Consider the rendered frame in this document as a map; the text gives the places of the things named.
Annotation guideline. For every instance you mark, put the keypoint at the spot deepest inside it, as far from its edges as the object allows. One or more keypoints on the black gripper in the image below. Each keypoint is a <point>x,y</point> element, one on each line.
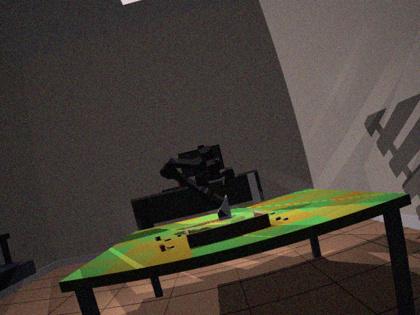
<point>202,180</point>

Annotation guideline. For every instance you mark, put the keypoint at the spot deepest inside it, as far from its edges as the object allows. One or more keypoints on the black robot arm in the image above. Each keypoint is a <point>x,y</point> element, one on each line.
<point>197,164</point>

